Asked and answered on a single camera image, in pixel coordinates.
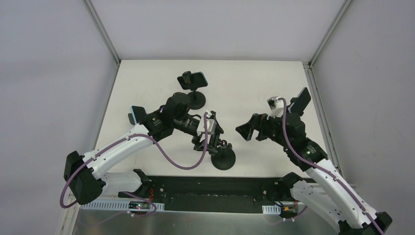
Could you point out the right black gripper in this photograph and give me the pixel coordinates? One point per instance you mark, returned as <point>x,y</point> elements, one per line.
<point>259,127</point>

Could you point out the black phone stand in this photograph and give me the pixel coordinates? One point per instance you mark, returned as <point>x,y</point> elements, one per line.
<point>224,158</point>
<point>197,100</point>

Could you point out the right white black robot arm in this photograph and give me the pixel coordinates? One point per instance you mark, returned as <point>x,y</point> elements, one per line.
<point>341,207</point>

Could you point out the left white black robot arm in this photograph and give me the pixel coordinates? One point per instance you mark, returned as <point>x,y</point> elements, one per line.
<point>87,176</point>

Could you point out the blue-cased phone on back stand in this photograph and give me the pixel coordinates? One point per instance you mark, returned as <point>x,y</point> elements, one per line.
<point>192,81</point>

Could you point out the light blue phone on wooden stand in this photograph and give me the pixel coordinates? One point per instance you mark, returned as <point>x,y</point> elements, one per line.
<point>136,115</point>

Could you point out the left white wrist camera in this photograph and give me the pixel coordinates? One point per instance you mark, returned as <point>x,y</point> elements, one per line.
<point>210,123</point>

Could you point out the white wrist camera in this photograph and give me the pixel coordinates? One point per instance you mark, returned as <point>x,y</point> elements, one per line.
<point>210,123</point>
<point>276,105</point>

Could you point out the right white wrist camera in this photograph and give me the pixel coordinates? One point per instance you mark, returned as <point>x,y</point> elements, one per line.
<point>276,105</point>

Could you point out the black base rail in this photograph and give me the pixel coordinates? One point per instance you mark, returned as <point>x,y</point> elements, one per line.
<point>218,194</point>

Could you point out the right white cable duct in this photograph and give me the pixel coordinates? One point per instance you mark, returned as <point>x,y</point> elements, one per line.
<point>272,209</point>

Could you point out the white cable duct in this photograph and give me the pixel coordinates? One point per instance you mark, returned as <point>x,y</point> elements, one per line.
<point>123,205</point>
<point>272,209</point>

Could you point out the left white cable duct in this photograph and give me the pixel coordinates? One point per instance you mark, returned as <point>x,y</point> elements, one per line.
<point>123,205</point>

